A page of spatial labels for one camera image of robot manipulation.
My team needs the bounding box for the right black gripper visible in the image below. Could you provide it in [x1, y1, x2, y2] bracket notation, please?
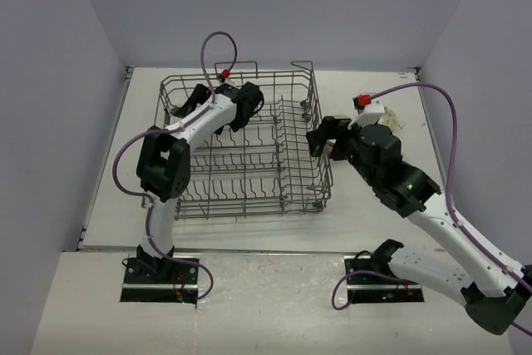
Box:
[306, 115, 379, 186]

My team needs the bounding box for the beige floral bowl back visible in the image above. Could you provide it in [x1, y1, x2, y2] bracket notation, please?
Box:
[325, 141, 335, 159]

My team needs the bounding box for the white green floral bowl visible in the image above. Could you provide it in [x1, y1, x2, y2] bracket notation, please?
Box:
[379, 106, 400, 131]

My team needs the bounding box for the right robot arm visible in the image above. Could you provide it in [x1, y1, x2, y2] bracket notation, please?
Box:
[306, 116, 531, 335]

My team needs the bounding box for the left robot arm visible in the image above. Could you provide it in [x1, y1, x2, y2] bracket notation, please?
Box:
[136, 82, 264, 283]

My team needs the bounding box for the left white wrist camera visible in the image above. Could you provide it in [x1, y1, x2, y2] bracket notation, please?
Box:
[217, 69, 235, 86]

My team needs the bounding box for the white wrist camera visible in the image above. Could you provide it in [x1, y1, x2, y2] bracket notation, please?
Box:
[217, 69, 235, 86]
[347, 94, 385, 130]

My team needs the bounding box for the grey wire dish rack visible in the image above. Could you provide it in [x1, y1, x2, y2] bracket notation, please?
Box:
[173, 61, 333, 219]

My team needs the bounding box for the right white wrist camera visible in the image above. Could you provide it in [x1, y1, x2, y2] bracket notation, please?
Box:
[347, 94, 385, 130]

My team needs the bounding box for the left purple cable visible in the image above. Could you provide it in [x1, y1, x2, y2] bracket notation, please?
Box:
[112, 31, 238, 302]

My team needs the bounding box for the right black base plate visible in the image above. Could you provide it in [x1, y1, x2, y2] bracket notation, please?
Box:
[346, 274, 425, 304]

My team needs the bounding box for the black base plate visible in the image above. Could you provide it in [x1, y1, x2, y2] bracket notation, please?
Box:
[120, 257, 199, 304]
[346, 274, 425, 304]

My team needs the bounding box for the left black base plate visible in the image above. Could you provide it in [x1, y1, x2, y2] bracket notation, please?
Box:
[120, 257, 199, 304]

